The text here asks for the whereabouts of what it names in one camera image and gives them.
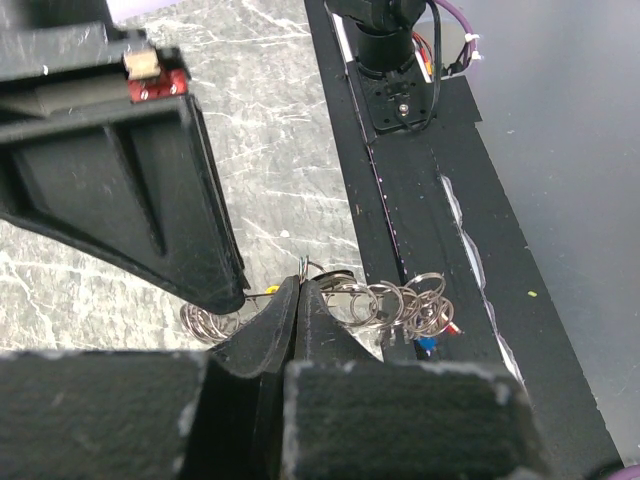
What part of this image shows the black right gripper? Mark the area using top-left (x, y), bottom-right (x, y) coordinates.
top-left (1, 1), bottom-right (248, 314)

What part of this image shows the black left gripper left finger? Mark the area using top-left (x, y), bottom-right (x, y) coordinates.
top-left (1, 277), bottom-right (299, 479)

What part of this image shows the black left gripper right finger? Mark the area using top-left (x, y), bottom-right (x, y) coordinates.
top-left (282, 281), bottom-right (553, 479)

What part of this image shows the silver key yellow tag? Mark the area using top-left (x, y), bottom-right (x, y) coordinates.
top-left (247, 285), bottom-right (280, 303)

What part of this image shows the blue key tag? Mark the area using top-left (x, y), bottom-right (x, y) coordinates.
top-left (417, 337), bottom-right (437, 354)

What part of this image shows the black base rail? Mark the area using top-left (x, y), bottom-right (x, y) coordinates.
top-left (305, 1), bottom-right (622, 479)

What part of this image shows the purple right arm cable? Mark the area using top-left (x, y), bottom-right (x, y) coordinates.
top-left (434, 0), bottom-right (486, 64)

